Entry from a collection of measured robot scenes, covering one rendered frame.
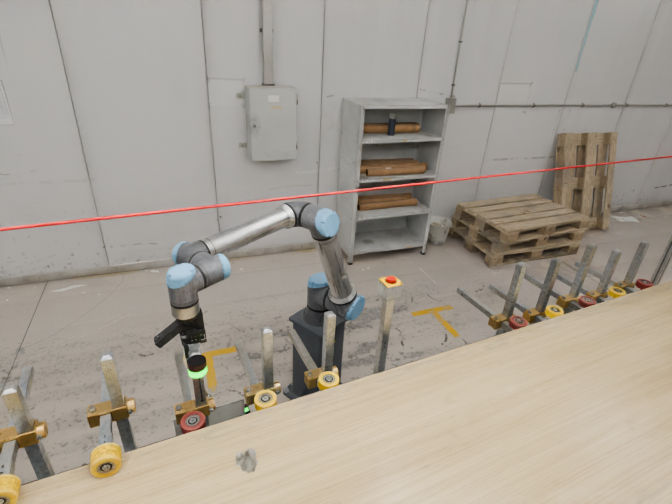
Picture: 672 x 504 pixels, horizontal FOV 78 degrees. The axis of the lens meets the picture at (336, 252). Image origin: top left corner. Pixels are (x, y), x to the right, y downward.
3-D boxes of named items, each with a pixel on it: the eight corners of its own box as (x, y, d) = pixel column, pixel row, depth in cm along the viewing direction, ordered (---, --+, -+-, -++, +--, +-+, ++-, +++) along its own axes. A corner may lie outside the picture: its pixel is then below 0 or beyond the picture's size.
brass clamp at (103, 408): (90, 415, 137) (87, 404, 135) (135, 403, 143) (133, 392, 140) (90, 430, 132) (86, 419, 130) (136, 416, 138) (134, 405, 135)
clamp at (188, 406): (175, 414, 151) (173, 404, 149) (213, 403, 157) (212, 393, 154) (177, 426, 147) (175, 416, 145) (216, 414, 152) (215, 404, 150)
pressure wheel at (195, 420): (182, 437, 146) (178, 413, 141) (205, 429, 149) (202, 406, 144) (185, 456, 140) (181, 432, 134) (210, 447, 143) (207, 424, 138)
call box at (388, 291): (376, 294, 170) (378, 277, 166) (391, 291, 173) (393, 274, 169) (385, 303, 164) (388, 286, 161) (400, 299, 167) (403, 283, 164)
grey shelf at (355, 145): (333, 246, 461) (342, 97, 389) (405, 237, 491) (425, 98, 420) (348, 265, 424) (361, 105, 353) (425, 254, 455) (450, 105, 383)
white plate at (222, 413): (176, 437, 157) (172, 418, 152) (245, 415, 167) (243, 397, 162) (176, 438, 156) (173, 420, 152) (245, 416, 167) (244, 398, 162)
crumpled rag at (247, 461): (233, 451, 130) (233, 446, 129) (255, 446, 132) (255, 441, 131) (236, 477, 123) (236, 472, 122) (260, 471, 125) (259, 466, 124)
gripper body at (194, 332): (207, 344, 145) (203, 316, 140) (181, 350, 142) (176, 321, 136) (203, 331, 151) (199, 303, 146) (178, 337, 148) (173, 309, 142)
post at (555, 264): (526, 334, 232) (551, 258, 210) (530, 332, 233) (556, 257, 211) (531, 337, 229) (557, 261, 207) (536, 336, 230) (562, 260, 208)
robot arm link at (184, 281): (202, 268, 134) (175, 280, 127) (206, 300, 140) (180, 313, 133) (185, 258, 139) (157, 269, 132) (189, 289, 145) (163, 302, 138)
